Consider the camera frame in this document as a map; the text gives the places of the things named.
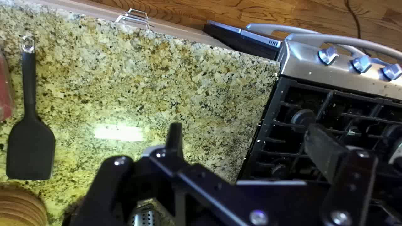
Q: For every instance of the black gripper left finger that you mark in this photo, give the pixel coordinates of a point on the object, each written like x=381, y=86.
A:
x=175, y=138

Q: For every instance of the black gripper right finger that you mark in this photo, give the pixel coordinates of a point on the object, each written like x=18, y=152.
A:
x=325, y=151

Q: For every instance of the perforated steel utensil holder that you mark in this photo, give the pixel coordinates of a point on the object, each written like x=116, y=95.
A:
x=145, y=215

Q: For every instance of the stainless steel gas stove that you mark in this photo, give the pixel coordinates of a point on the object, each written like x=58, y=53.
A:
x=302, y=67

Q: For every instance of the silver stove knob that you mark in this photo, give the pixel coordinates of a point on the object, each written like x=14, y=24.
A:
x=361, y=63
x=391, y=71
x=329, y=54

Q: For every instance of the transparent plastic object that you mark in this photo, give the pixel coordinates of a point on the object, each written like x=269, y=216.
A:
x=135, y=15

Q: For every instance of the black spatula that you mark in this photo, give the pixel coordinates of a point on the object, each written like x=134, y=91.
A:
x=31, y=146

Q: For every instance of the red object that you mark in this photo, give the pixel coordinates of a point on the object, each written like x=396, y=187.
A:
x=4, y=92

